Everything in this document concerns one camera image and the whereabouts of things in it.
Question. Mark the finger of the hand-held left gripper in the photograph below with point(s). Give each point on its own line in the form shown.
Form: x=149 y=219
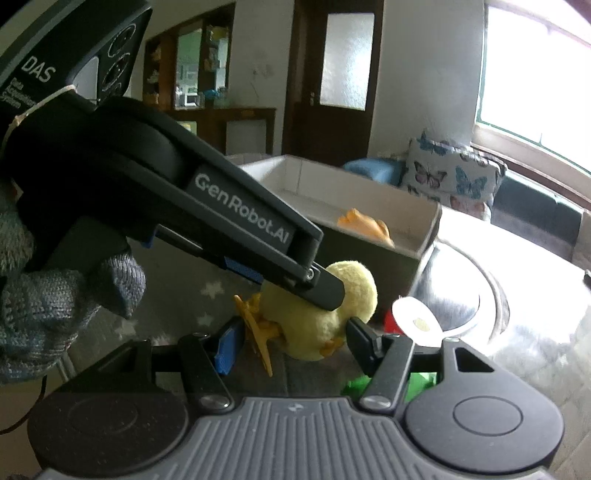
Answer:
x=242 y=271
x=258 y=230

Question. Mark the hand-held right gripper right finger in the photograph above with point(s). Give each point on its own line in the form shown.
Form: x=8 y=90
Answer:
x=361 y=344

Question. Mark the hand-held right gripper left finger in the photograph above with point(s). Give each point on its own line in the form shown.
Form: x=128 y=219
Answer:
x=227 y=353

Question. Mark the red and white round toy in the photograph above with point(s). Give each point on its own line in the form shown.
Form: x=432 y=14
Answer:
x=418 y=321

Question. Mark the green plastic toy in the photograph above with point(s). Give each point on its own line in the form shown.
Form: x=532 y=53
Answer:
x=422 y=384

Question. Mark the grey cardboard box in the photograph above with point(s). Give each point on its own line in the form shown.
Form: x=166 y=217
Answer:
x=369 y=270

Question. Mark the person's left hand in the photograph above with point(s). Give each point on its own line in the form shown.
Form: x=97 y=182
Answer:
x=51 y=304

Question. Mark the grey star quilted table cover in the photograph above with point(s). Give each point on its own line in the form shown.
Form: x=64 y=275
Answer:
x=194 y=295

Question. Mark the beige rubber band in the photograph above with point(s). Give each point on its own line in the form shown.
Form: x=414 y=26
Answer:
x=46 y=98

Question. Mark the orange rubber duck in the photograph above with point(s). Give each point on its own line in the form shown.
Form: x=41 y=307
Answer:
x=364 y=226

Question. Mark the dark wooden side table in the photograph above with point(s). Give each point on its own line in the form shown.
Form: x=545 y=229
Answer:
x=231 y=120

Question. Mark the white microwave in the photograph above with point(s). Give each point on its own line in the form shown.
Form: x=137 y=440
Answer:
x=191 y=99

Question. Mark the wooden display cabinet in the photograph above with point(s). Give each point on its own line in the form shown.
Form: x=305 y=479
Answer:
x=168 y=69

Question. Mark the blue cushion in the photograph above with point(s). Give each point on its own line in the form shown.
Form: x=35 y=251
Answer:
x=374 y=170

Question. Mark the dark wooden door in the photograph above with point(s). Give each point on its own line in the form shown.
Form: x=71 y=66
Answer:
x=304 y=69

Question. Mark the butterfly print pillow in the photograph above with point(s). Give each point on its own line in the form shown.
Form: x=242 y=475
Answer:
x=438 y=175

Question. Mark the dark teal sofa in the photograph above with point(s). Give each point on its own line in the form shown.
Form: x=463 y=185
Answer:
x=545 y=217

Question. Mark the window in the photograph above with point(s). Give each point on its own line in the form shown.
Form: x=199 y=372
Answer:
x=531 y=69

